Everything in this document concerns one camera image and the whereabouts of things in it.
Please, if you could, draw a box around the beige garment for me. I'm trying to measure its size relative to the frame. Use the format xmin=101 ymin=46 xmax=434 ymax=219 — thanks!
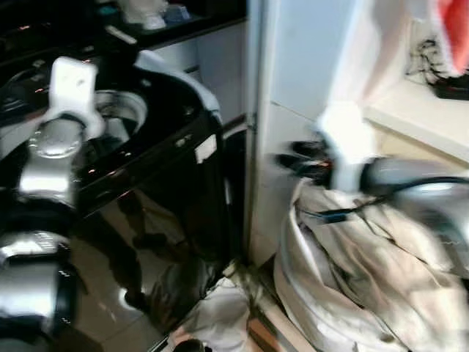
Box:
xmin=273 ymin=179 xmax=469 ymax=352

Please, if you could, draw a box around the black top-load washing machine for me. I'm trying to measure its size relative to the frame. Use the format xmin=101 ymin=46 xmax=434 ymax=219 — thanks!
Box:
xmin=0 ymin=45 xmax=237 ymax=347

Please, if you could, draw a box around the white tall cabinet panel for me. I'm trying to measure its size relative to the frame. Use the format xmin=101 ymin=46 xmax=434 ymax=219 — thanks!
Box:
xmin=245 ymin=0 xmax=369 ymax=266

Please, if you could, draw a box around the white label sticker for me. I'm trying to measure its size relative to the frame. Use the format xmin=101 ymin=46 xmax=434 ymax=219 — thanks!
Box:
xmin=194 ymin=135 xmax=219 ymax=164

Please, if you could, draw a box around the cream counter top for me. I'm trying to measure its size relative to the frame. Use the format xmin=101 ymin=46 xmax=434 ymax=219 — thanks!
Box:
xmin=365 ymin=76 xmax=469 ymax=164

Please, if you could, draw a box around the grey drawer cabinet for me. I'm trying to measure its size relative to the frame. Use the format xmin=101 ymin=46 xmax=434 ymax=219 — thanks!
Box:
xmin=145 ymin=21 xmax=248 ymax=127

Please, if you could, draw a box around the white hanging cloth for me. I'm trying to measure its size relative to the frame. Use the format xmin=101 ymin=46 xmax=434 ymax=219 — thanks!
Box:
xmin=343 ymin=0 xmax=442 ymax=112

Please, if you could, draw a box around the grey washer lid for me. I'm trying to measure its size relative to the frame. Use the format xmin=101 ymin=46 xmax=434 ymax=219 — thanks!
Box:
xmin=135 ymin=50 xmax=222 ymax=122

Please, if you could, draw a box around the black power strip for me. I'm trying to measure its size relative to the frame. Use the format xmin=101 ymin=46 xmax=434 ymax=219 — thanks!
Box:
xmin=432 ymin=73 xmax=469 ymax=101

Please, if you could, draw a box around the white cloth on floor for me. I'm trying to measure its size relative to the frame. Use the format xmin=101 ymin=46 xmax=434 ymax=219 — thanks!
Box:
xmin=171 ymin=282 xmax=254 ymax=352

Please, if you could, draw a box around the steel washer drum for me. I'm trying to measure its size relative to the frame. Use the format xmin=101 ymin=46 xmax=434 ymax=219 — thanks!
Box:
xmin=86 ymin=89 xmax=149 ymax=147

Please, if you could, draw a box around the small blue object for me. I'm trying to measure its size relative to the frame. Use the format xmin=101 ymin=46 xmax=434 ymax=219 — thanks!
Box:
xmin=165 ymin=4 xmax=192 ymax=23

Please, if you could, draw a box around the red hanging towel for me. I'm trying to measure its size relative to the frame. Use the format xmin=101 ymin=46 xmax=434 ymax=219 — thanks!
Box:
xmin=435 ymin=0 xmax=469 ymax=76

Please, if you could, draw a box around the white rounded object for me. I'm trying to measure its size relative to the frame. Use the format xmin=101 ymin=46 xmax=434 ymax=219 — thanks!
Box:
xmin=120 ymin=0 xmax=170 ymax=31

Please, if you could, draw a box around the white remote control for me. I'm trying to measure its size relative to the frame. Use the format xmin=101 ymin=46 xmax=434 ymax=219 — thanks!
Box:
xmin=106 ymin=25 xmax=139 ymax=47

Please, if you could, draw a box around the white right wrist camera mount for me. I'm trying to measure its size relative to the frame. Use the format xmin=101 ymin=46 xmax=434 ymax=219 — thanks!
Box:
xmin=315 ymin=102 xmax=383 ymax=193

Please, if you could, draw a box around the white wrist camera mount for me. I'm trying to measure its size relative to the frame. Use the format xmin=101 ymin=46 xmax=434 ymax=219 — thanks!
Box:
xmin=43 ymin=56 xmax=105 ymax=142
xmin=315 ymin=102 xmax=383 ymax=193

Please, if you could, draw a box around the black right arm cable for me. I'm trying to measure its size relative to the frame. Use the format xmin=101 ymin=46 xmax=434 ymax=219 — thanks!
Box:
xmin=299 ymin=176 xmax=469 ymax=223

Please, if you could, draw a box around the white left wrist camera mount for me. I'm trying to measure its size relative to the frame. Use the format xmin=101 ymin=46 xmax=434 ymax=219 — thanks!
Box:
xmin=43 ymin=56 xmax=105 ymax=142

